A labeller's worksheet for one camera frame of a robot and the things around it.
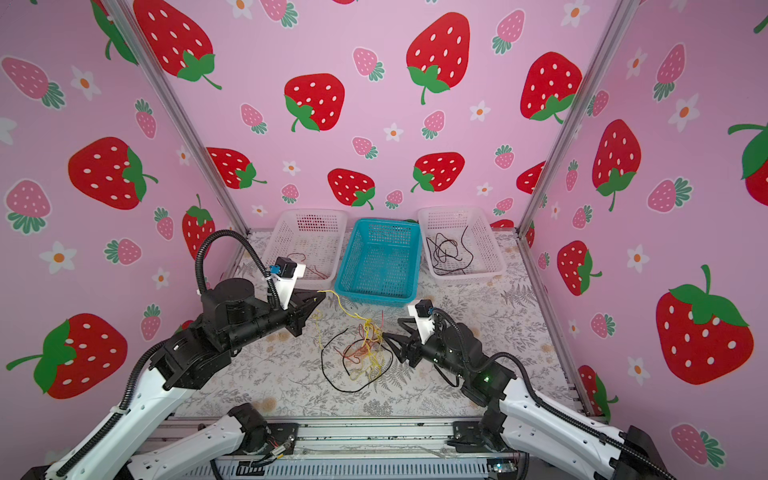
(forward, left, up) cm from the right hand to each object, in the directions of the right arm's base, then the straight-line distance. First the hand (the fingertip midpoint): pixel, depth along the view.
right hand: (389, 329), depth 70 cm
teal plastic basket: (+37, +10, -22) cm, 44 cm away
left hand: (+1, +14, +12) cm, 18 cm away
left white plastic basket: (+46, +39, -20) cm, 63 cm away
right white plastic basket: (+51, -28, -18) cm, 61 cm away
